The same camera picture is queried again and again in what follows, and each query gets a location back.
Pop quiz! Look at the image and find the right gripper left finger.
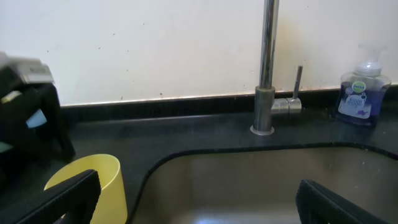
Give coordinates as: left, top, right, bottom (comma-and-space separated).
0, 169, 102, 224

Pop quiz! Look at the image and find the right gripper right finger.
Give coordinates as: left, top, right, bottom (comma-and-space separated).
295, 179, 391, 224

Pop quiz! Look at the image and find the pale yellow cup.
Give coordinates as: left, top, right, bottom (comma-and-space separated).
44, 154, 128, 224

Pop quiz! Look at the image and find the steel sink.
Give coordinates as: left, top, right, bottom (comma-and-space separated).
129, 142, 398, 224

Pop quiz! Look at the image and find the blue soap bottle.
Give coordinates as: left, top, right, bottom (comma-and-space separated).
335, 43, 392, 127

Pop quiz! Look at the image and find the steel tap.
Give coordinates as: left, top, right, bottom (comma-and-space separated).
250, 0, 304, 136

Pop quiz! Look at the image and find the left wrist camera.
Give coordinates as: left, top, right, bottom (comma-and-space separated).
0, 52, 55, 85

